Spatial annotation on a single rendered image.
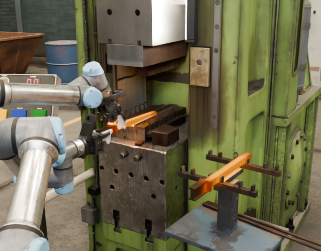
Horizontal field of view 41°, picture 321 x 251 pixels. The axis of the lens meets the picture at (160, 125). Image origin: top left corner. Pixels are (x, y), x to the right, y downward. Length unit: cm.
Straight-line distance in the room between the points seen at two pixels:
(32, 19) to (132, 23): 862
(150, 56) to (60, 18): 802
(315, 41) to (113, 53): 526
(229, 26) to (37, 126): 95
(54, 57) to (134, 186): 468
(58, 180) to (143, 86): 95
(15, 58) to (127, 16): 664
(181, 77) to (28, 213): 146
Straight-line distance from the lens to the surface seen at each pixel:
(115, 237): 227
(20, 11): 1073
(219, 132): 198
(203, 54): 191
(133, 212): 213
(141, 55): 192
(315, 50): 701
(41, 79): 224
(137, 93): 239
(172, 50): 214
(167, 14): 199
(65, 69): 654
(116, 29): 198
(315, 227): 329
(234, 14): 187
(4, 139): 133
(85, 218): 257
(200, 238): 170
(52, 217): 335
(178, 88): 241
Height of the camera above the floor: 159
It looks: 17 degrees down
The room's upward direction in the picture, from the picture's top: 1 degrees counter-clockwise
